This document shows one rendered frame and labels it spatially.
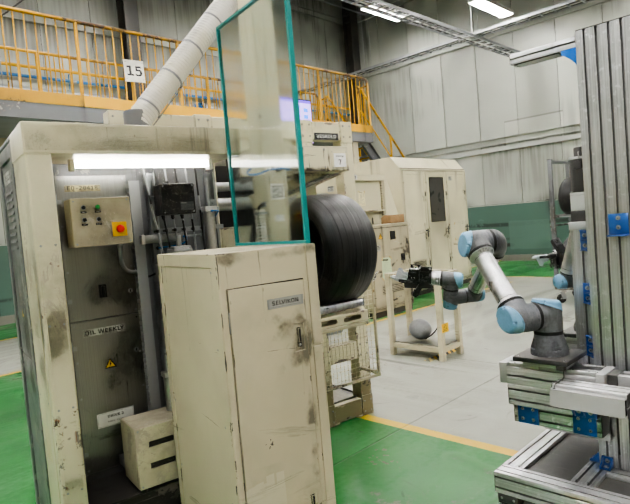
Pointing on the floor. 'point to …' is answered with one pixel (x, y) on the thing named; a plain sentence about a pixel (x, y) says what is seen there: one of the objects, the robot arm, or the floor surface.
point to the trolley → (560, 207)
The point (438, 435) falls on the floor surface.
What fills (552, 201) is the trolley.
